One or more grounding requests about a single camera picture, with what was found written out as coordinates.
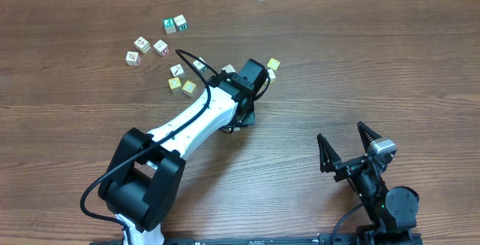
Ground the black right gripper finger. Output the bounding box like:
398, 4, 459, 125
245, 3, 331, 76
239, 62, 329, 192
317, 133, 342, 172
357, 121, 382, 154

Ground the letter A wooden block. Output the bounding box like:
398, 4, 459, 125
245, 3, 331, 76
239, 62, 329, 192
193, 57, 208, 74

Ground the red number three block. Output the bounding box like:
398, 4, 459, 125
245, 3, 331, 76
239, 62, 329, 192
153, 40, 170, 56

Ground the number five green block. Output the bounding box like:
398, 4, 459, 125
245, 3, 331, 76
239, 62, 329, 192
173, 14, 188, 31

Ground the letter B wooden block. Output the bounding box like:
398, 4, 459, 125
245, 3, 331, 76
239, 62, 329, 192
221, 64, 236, 73

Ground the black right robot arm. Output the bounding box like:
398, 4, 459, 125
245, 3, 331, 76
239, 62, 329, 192
317, 121, 423, 244

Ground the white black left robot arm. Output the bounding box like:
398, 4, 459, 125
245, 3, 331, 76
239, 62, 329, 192
98, 59, 271, 244

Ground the scissors picture wooden block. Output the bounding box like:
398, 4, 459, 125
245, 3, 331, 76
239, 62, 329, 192
265, 68, 276, 85

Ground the yellow topped acorn block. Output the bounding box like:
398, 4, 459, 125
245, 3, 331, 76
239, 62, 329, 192
267, 58, 281, 71

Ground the yellow block letter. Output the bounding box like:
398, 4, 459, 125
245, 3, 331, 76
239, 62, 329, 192
182, 80, 197, 97

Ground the yellow block far left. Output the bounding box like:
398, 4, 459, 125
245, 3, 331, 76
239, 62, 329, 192
168, 77, 182, 94

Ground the hammer picture block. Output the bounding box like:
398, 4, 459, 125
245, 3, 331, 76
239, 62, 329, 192
170, 64, 185, 78

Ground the green letter H block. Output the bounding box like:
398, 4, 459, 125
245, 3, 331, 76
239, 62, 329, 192
163, 18, 177, 34

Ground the wooden block crossed picture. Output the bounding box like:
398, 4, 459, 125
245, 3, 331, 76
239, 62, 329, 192
125, 51, 141, 66

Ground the wooden block red picture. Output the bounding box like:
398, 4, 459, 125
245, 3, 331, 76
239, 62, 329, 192
134, 37, 151, 53

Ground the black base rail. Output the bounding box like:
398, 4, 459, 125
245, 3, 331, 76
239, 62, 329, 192
90, 234, 423, 245

